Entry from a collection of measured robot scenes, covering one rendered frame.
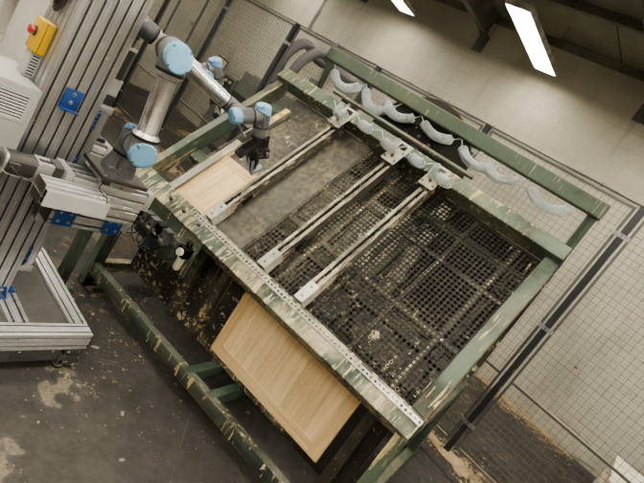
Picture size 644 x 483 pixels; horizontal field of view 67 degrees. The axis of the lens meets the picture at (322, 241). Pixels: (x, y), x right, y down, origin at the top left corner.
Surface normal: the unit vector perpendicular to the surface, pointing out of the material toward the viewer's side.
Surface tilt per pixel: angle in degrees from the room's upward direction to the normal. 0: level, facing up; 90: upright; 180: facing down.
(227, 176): 51
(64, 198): 90
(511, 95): 90
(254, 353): 90
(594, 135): 90
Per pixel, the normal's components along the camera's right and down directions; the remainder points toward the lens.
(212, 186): -0.03, -0.57
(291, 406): -0.47, -0.07
